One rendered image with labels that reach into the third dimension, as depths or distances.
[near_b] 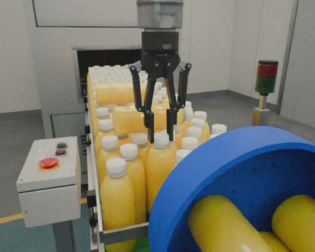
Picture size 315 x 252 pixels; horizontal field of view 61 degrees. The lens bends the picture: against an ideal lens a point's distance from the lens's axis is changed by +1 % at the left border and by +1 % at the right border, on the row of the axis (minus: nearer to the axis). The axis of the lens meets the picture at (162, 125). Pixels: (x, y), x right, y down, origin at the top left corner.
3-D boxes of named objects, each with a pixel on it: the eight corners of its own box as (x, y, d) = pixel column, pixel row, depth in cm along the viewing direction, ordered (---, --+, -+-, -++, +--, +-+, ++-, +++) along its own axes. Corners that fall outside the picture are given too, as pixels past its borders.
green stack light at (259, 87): (261, 94, 84) (263, 78, 82) (250, 90, 90) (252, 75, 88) (279, 92, 86) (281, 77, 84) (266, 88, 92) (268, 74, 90)
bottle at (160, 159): (142, 216, 65) (139, 145, 59) (153, 199, 72) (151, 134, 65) (170, 223, 63) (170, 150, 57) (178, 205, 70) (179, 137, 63)
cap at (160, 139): (149, 144, 60) (149, 137, 59) (155, 138, 63) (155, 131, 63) (166, 146, 59) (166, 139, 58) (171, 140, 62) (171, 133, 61)
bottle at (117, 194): (131, 229, 64) (128, 158, 57) (141, 251, 58) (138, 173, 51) (101, 238, 61) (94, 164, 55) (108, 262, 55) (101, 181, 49)
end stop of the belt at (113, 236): (104, 245, 53) (103, 233, 52) (104, 242, 54) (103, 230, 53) (275, 210, 63) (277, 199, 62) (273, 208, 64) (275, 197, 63)
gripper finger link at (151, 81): (161, 62, 53) (154, 61, 52) (150, 115, 56) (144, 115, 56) (156, 60, 56) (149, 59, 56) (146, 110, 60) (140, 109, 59)
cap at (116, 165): (123, 163, 56) (122, 155, 55) (128, 172, 52) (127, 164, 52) (104, 167, 54) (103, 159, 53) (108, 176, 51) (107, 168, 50)
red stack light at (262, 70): (264, 78, 82) (265, 65, 81) (252, 75, 88) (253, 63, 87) (281, 77, 84) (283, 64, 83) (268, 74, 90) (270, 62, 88)
